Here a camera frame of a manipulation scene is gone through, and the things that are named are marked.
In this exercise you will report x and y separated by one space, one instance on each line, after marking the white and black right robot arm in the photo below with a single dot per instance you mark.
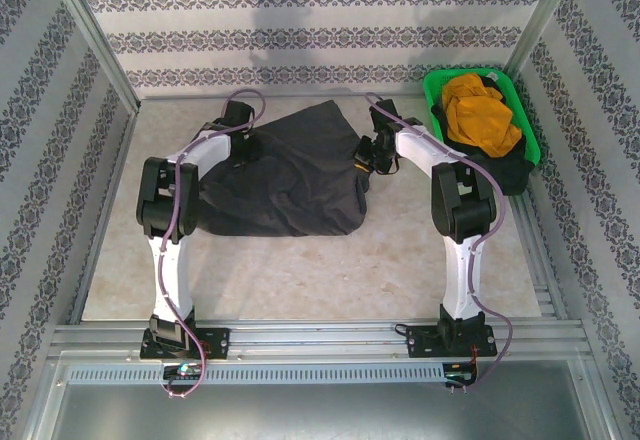
462 280

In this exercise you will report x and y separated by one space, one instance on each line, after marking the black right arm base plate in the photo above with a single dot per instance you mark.
422 342

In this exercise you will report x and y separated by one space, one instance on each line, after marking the dark grey t-shirt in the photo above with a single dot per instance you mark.
300 185

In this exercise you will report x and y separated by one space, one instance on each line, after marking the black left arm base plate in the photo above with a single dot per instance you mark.
215 342

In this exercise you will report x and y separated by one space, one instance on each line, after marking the green plastic basket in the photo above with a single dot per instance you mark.
432 85

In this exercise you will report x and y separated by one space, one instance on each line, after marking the orange t-shirt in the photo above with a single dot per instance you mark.
480 120

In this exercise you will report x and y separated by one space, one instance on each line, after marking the black t-shirt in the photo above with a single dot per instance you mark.
510 175

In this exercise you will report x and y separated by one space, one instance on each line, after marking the aluminium mounting rail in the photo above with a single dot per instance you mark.
320 340

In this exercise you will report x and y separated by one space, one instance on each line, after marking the aluminium frame post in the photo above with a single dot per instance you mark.
95 40
540 15

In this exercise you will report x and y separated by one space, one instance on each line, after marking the grey metal bottom panel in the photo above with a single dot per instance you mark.
320 412

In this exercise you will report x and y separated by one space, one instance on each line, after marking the white garment label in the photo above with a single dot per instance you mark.
492 76

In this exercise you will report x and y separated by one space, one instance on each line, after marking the aluminium side rail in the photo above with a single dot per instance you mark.
107 200
537 260

